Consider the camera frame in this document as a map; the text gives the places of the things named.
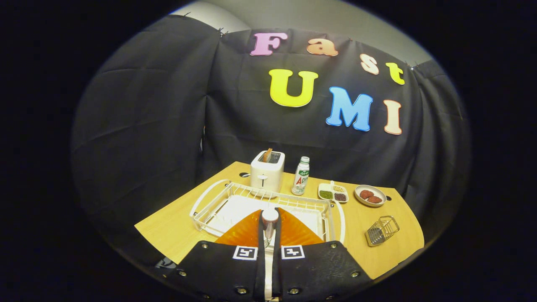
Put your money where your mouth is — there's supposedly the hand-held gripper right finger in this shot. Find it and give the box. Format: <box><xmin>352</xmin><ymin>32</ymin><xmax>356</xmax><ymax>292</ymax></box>
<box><xmin>273</xmin><ymin>208</ymin><xmax>373</xmax><ymax>302</ymax></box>

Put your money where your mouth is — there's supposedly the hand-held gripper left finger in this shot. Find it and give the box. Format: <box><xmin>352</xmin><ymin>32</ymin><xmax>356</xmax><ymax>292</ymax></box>
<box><xmin>168</xmin><ymin>209</ymin><xmax>267</xmax><ymax>302</ymax></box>

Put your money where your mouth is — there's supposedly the white wire dish rack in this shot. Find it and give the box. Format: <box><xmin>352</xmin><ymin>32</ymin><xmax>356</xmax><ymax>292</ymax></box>
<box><xmin>190</xmin><ymin>180</ymin><xmax>346</xmax><ymax>246</ymax></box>

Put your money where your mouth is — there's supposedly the spoon with red checked handle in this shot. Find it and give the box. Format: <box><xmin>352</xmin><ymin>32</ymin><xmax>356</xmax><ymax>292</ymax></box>
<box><xmin>261</xmin><ymin>208</ymin><xmax>279</xmax><ymax>249</ymax></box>

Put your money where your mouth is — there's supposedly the metal wire basket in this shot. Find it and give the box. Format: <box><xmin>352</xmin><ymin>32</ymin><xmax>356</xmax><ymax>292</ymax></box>
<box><xmin>365</xmin><ymin>216</ymin><xmax>400</xmax><ymax>247</ymax></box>

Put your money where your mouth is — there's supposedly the white divided dish with grains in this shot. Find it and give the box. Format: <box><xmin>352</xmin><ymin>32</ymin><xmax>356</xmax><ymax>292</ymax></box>
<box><xmin>318</xmin><ymin>181</ymin><xmax>349</xmax><ymax>203</ymax></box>

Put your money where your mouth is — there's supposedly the beige dish with meat patties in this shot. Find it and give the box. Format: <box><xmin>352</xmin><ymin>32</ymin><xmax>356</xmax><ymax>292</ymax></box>
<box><xmin>354</xmin><ymin>185</ymin><xmax>387</xmax><ymax>208</ymax></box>

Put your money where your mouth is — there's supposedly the white drip tray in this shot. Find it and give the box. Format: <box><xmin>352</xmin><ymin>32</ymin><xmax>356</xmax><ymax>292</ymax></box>
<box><xmin>208</xmin><ymin>195</ymin><xmax>326</xmax><ymax>240</ymax></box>

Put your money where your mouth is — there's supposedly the white bottle with green label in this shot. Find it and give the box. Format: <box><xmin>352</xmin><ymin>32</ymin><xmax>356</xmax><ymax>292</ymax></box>
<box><xmin>291</xmin><ymin>156</ymin><xmax>310</xmax><ymax>196</ymax></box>

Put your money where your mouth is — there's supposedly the white toaster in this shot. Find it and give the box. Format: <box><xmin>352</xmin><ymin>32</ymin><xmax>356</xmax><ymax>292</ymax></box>
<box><xmin>250</xmin><ymin>150</ymin><xmax>286</xmax><ymax>193</ymax></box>

